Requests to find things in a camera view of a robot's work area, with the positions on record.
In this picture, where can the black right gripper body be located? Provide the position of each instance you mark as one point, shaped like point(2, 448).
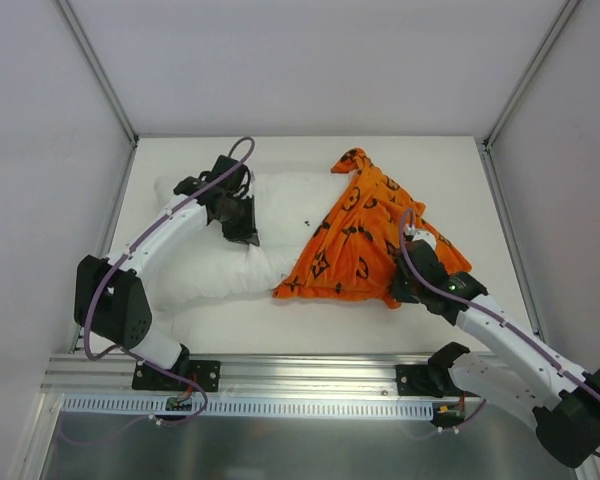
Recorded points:
point(407, 282)

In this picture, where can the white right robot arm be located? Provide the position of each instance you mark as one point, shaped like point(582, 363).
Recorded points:
point(556, 398)

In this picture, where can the aluminium mounting rail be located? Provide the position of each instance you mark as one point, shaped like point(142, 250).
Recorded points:
point(358, 377)

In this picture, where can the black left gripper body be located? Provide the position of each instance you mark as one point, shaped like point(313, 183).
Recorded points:
point(243, 219)

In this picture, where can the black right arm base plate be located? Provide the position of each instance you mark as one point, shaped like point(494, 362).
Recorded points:
point(424, 380)

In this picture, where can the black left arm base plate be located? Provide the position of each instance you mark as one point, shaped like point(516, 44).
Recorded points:
point(206, 373)

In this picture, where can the right aluminium frame post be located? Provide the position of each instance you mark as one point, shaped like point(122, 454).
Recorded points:
point(539, 57)

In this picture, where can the aluminium frame post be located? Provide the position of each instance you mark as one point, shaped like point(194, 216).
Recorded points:
point(69, 16)
point(539, 57)

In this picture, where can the left aluminium frame post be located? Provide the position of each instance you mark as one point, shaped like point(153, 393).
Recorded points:
point(69, 16)

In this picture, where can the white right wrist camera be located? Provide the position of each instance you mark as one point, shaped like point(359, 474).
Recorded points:
point(424, 235)

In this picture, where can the white slotted cable duct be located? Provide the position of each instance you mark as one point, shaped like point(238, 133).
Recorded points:
point(250, 407)

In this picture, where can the white pillow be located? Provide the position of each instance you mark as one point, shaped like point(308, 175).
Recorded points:
point(289, 207)

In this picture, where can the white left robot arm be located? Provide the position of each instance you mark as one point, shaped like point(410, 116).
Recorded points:
point(110, 295)

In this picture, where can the orange black patterned pillowcase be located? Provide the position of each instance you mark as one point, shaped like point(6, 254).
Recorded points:
point(351, 255)

